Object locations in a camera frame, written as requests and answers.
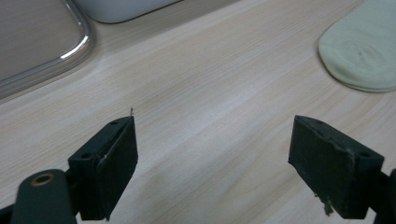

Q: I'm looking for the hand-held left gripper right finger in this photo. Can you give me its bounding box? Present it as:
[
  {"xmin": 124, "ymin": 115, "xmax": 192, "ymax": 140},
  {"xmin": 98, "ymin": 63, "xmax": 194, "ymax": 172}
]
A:
[{"xmin": 288, "ymin": 115, "xmax": 386, "ymax": 220}]

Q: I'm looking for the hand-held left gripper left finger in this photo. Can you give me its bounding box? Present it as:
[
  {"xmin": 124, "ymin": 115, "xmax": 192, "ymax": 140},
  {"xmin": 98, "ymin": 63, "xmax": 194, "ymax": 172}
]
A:
[{"xmin": 67, "ymin": 115, "xmax": 139, "ymax": 221}]

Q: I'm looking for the pale yellow sock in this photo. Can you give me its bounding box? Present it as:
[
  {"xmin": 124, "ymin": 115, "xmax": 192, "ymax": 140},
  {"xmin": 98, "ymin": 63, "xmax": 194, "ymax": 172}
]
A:
[{"xmin": 317, "ymin": 0, "xmax": 396, "ymax": 93}]

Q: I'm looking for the white divided storage box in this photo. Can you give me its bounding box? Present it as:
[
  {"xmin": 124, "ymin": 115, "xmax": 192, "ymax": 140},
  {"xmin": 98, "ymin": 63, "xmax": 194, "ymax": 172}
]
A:
[{"xmin": 74, "ymin": 0, "xmax": 185, "ymax": 25}]

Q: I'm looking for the clear plastic tray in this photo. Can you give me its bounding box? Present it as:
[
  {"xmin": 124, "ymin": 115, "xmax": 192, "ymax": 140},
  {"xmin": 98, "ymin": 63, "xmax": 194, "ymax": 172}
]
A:
[{"xmin": 0, "ymin": 0, "xmax": 97, "ymax": 101}]

